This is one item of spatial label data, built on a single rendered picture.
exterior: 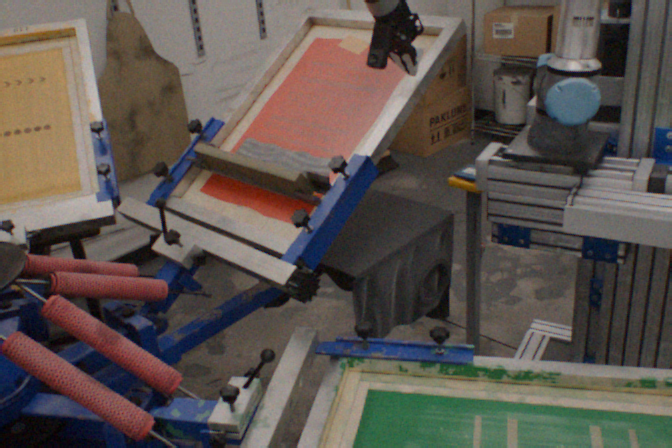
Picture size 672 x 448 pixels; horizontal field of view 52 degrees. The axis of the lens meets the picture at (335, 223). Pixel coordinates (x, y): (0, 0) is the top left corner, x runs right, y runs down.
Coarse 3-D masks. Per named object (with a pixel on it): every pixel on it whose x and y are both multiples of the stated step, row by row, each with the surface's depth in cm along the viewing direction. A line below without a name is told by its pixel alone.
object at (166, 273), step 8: (168, 264) 169; (176, 264) 168; (160, 272) 169; (168, 272) 167; (176, 272) 166; (192, 272) 170; (168, 280) 166; (176, 280) 167; (168, 288) 165; (176, 288) 167; (168, 296) 166; (176, 296) 168; (152, 304) 163; (160, 304) 165; (168, 304) 167
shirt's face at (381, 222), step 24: (384, 192) 235; (360, 216) 219; (384, 216) 218; (408, 216) 217; (432, 216) 215; (336, 240) 206; (360, 240) 205; (384, 240) 204; (408, 240) 203; (336, 264) 193; (360, 264) 192
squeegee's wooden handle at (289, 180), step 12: (204, 156) 187; (216, 156) 182; (228, 156) 180; (240, 156) 178; (228, 168) 184; (240, 168) 178; (252, 168) 173; (264, 168) 171; (276, 168) 169; (264, 180) 176; (276, 180) 170; (288, 180) 165; (300, 180) 164; (312, 192) 169
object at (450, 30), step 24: (312, 24) 217; (336, 24) 210; (360, 24) 203; (432, 24) 185; (456, 24) 181; (288, 48) 212; (432, 48) 180; (264, 72) 208; (432, 72) 177; (240, 96) 206; (408, 96) 173; (384, 120) 172; (216, 144) 201; (384, 144) 170; (192, 168) 197; (192, 216) 184; (216, 216) 179; (240, 240) 174; (264, 240) 166; (288, 240) 163
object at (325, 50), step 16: (320, 48) 208; (336, 48) 205; (304, 64) 207; (288, 80) 206; (272, 96) 205; (272, 112) 201; (256, 128) 200; (240, 144) 199; (288, 144) 189; (224, 176) 193; (208, 192) 192; (224, 192) 189; (240, 192) 186; (256, 192) 183
